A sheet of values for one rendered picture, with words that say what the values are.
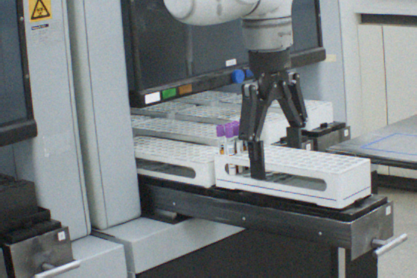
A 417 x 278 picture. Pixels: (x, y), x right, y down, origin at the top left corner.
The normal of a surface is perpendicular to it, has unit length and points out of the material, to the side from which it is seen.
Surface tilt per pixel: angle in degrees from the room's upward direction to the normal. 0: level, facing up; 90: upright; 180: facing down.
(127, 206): 90
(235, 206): 90
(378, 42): 90
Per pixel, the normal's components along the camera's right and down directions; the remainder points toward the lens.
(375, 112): -0.69, 0.21
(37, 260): 0.72, 0.09
